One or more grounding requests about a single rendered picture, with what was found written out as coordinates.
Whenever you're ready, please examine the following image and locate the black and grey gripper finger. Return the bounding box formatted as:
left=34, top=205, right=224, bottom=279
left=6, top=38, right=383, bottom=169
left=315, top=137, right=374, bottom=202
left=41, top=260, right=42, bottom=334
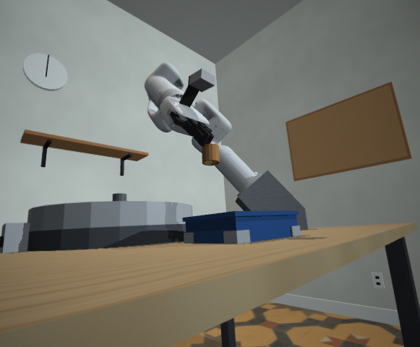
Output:
left=170, top=112, right=210, bottom=147
left=197, top=121, right=214, bottom=144

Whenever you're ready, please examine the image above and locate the blue crate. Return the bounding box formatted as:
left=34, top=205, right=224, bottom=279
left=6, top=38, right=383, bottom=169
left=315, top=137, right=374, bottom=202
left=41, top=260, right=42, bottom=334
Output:
left=183, top=210, right=301, bottom=244

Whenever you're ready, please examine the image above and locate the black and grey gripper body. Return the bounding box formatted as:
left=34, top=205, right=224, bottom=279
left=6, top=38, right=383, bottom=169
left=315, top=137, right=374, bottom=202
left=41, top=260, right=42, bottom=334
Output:
left=160, top=93, right=209, bottom=136

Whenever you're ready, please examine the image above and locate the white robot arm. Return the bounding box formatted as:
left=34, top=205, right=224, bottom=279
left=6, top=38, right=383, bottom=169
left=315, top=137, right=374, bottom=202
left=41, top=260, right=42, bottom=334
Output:
left=145, top=62, right=261, bottom=197

